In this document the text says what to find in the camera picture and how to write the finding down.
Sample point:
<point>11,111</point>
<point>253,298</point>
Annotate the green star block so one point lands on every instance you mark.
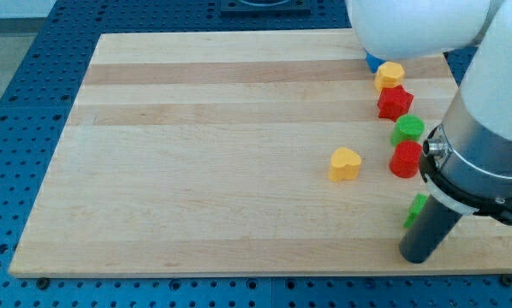
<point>414,209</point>

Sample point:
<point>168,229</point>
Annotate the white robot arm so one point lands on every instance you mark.
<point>467,159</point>

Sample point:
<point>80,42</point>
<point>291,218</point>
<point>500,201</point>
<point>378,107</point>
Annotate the red star block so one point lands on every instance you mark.
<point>394,102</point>

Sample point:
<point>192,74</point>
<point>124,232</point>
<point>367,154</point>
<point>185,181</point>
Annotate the red circle block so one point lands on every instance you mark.
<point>405,160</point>

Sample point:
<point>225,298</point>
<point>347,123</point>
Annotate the green circle block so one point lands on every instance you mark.
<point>408,127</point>

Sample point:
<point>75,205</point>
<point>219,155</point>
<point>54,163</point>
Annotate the wooden board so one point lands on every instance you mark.
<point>208,154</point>

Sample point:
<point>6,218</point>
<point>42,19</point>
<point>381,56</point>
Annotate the yellow heart block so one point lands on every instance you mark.
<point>344,165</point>

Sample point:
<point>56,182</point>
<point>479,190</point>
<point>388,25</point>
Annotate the blue block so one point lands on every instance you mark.
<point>373,62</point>

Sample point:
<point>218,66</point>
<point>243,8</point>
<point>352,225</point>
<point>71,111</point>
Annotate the yellow hexagon block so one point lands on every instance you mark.
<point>389,75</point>

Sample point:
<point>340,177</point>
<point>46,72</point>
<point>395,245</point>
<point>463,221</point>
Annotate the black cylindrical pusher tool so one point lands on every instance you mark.
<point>431,226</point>

